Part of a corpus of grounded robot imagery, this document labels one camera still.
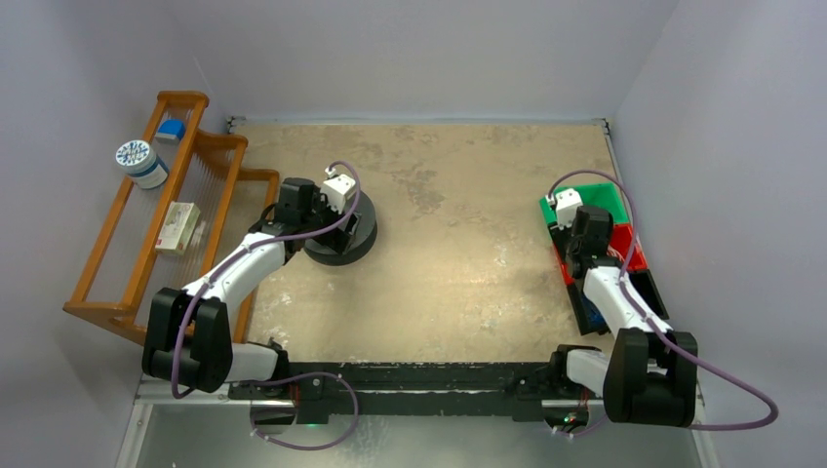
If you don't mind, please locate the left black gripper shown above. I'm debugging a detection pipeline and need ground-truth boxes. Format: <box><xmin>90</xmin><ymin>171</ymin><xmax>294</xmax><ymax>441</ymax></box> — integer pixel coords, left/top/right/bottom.
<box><xmin>300</xmin><ymin>187</ymin><xmax>359</xmax><ymax>254</ymax></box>

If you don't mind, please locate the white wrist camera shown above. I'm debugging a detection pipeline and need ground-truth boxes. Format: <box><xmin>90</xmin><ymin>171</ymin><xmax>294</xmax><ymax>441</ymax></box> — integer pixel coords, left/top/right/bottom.
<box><xmin>552</xmin><ymin>188</ymin><xmax>583</xmax><ymax>229</ymax></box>
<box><xmin>320</xmin><ymin>174</ymin><xmax>357</xmax><ymax>215</ymax></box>

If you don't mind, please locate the green plastic bin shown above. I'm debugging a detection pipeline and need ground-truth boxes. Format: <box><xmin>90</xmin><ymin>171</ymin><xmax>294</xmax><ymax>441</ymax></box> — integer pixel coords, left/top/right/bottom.
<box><xmin>538</xmin><ymin>182</ymin><xmax>630</xmax><ymax>226</ymax></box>

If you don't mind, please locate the black cable spool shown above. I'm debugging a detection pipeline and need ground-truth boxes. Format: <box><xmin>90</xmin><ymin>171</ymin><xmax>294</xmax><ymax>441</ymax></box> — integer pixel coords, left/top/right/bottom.
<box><xmin>303</xmin><ymin>191</ymin><xmax>378</xmax><ymax>266</ymax></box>

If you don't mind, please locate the black plastic bin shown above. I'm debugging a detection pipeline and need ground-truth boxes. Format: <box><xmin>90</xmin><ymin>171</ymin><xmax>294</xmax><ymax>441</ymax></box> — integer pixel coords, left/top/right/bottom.
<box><xmin>565</xmin><ymin>269</ymin><xmax>669</xmax><ymax>335</ymax></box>

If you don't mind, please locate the wooden rack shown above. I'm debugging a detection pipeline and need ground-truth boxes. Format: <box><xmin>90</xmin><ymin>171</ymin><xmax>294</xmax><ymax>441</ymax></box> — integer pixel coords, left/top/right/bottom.
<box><xmin>62</xmin><ymin>91</ymin><xmax>280</xmax><ymax>344</ymax></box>

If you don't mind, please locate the blue white small box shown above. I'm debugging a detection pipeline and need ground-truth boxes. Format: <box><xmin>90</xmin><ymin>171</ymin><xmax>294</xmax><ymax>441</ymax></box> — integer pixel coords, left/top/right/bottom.
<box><xmin>154</xmin><ymin>119</ymin><xmax>186</xmax><ymax>144</ymax></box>

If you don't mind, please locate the red plastic bin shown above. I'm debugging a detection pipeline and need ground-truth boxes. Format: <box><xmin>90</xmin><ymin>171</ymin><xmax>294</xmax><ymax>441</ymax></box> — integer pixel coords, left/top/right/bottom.
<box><xmin>548</xmin><ymin>223</ymin><xmax>649</xmax><ymax>286</ymax></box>

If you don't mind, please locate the aluminium frame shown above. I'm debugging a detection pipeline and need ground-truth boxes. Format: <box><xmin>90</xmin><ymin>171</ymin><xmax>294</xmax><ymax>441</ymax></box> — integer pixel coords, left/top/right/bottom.
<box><xmin>117</xmin><ymin>377</ymin><xmax>720</xmax><ymax>467</ymax></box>

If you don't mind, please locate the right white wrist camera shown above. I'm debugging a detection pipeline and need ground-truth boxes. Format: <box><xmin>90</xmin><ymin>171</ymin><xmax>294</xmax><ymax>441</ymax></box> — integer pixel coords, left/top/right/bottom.
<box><xmin>552</xmin><ymin>188</ymin><xmax>583</xmax><ymax>229</ymax></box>

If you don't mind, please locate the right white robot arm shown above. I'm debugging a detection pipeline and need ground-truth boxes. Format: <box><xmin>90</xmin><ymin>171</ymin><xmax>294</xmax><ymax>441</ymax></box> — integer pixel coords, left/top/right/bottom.
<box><xmin>547</xmin><ymin>205</ymin><xmax>697</xmax><ymax>427</ymax></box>

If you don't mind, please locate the blue white round tin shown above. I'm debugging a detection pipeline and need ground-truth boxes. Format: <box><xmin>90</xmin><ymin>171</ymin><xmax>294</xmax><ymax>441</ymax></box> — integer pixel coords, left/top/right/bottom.
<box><xmin>114</xmin><ymin>139</ymin><xmax>169</xmax><ymax>190</ymax></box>

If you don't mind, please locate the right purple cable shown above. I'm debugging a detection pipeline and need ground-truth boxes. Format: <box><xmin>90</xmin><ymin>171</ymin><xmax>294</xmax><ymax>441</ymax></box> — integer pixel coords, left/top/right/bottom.
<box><xmin>547</xmin><ymin>169</ymin><xmax>780</xmax><ymax>441</ymax></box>

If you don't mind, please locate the white red carton box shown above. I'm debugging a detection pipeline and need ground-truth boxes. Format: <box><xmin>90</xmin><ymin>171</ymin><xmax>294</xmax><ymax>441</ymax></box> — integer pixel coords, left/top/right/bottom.
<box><xmin>154</xmin><ymin>202</ymin><xmax>201</xmax><ymax>255</ymax></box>

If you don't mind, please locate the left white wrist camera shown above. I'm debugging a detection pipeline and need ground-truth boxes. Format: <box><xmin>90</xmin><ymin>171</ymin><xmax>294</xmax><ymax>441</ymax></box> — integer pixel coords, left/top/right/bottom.
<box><xmin>320</xmin><ymin>174</ymin><xmax>357</xmax><ymax>215</ymax></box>

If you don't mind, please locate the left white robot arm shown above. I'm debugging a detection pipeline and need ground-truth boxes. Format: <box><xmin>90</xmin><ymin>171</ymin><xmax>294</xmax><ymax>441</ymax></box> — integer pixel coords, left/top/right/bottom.
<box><xmin>141</xmin><ymin>174</ymin><xmax>363</xmax><ymax>399</ymax></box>

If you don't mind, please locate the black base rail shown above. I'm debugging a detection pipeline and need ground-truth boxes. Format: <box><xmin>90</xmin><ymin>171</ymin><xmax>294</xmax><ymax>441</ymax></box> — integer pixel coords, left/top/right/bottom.
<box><xmin>228</xmin><ymin>362</ymin><xmax>603</xmax><ymax>425</ymax></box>

